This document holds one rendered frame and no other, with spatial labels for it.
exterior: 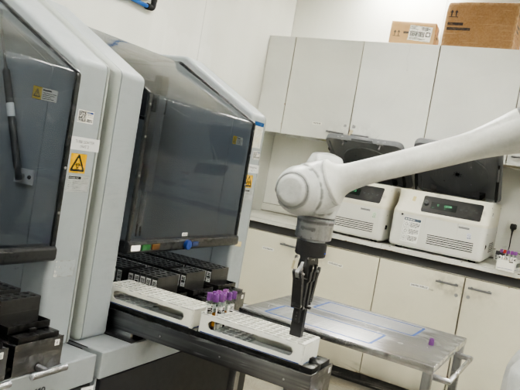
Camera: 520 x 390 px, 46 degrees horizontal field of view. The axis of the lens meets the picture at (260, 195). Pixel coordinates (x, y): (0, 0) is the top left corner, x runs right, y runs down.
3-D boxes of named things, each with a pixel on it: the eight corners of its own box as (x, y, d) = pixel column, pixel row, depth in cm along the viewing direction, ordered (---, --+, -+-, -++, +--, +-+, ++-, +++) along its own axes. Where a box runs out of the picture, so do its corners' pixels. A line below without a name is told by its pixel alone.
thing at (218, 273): (221, 282, 218) (224, 265, 218) (227, 283, 217) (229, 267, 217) (203, 285, 208) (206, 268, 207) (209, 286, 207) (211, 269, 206)
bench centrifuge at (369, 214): (299, 225, 399) (315, 128, 396) (334, 225, 453) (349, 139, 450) (379, 243, 372) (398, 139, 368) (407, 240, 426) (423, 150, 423)
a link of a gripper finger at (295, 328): (306, 309, 147) (305, 309, 147) (301, 336, 148) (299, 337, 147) (295, 306, 149) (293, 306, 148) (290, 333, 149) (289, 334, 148)
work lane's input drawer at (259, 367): (85, 325, 170) (90, 294, 170) (118, 318, 183) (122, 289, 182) (324, 412, 137) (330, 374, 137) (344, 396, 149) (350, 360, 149)
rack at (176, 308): (103, 304, 170) (106, 282, 170) (126, 299, 179) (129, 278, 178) (189, 333, 156) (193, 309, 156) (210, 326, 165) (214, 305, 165)
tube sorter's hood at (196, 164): (-2, 218, 187) (28, 12, 184) (126, 217, 241) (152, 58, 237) (127, 254, 163) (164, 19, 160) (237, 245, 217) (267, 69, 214)
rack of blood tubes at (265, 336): (196, 335, 156) (200, 312, 155) (216, 329, 165) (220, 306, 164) (300, 371, 142) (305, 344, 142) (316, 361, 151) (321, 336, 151)
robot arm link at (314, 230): (292, 213, 145) (287, 237, 145) (326, 220, 141) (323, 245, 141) (306, 213, 153) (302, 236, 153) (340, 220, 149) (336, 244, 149)
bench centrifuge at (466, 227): (386, 244, 371) (406, 133, 367) (409, 241, 426) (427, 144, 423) (480, 265, 346) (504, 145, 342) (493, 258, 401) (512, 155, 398)
